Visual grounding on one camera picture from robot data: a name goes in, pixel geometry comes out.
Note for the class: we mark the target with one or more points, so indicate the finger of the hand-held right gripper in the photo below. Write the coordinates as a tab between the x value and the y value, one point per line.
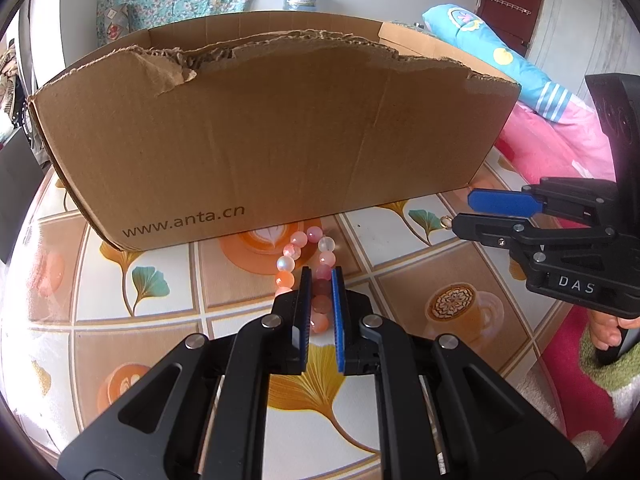
485	230
500	201

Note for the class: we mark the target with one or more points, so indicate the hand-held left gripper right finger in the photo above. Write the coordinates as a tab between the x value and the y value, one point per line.
339	330

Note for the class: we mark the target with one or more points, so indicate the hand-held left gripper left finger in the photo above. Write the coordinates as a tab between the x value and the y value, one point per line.
302	330

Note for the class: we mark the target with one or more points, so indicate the brown cardboard box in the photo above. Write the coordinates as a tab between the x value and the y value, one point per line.
275	135

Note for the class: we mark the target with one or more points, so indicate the person's right hand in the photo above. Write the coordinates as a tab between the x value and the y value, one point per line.
605	330

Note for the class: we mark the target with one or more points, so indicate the pink floral blanket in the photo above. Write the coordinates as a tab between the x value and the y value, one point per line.
550	145

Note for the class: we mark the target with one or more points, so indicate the blue cartoon pillow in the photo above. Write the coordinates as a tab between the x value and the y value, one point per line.
505	60

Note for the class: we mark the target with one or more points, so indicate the dark red door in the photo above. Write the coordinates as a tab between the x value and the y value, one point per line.
510	30

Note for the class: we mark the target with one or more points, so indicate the metal hook rack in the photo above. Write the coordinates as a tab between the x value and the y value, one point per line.
510	2

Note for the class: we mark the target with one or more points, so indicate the patterned grey cushion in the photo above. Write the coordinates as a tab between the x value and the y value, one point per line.
116	22

